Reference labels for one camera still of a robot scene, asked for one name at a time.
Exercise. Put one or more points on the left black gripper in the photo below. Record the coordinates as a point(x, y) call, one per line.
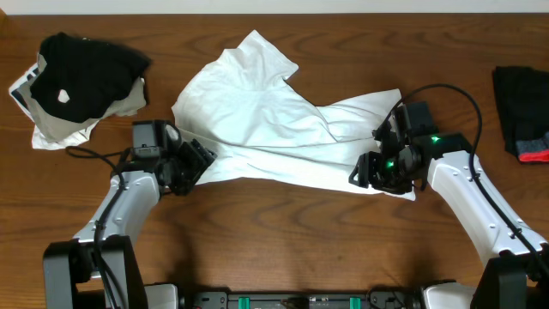
point(197, 155)

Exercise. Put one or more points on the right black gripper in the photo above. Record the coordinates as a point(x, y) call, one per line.
point(368, 165)

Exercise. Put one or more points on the white Mr Robot t-shirt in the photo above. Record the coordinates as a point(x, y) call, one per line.
point(241, 107)

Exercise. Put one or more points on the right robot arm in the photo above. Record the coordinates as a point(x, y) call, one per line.
point(515, 258)

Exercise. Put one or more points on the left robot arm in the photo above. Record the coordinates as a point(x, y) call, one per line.
point(97, 268)

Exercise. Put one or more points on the black folded garment on pile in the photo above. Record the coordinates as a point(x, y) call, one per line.
point(82, 77)

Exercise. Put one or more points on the beige folded garment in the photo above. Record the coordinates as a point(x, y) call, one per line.
point(56, 129)

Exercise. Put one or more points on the black garment with red cuff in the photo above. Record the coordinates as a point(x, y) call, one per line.
point(521, 95)

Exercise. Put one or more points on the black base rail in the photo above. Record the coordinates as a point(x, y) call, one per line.
point(376, 298)

